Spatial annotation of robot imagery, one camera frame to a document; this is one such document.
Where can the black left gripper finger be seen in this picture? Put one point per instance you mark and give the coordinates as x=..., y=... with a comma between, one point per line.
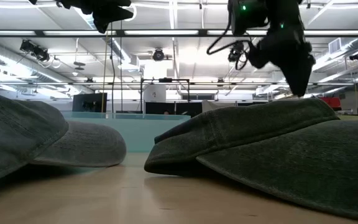
x=102, y=25
x=118, y=14

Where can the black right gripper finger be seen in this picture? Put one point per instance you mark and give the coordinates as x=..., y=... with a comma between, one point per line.
x=297, y=77

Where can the dark green baseball cap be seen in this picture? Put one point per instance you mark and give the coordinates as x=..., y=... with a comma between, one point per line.
x=275, y=149

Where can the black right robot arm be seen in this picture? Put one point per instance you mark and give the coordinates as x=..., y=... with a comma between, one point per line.
x=283, y=14

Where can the red box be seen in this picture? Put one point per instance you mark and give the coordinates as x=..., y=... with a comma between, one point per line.
x=331, y=102

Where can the black computer monitor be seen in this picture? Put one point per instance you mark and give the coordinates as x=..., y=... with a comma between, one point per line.
x=87, y=102

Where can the white board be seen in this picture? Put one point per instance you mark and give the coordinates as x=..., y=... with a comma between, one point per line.
x=154, y=93

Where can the teal translucent plastic bin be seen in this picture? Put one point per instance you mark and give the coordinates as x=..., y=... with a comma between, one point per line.
x=141, y=130

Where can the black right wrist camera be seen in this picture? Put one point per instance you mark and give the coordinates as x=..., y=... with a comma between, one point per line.
x=247, y=17

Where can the black ceiling mounted camera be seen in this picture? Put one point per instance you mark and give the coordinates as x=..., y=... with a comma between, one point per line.
x=34, y=49
x=356, y=56
x=235, y=51

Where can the black overhead rig camera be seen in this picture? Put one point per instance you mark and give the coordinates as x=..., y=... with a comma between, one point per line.
x=158, y=55

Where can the black rig frame crossbar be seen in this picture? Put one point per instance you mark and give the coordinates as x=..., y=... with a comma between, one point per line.
x=172, y=32

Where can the black metal stand frame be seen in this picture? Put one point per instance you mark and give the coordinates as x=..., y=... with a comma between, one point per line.
x=166, y=80

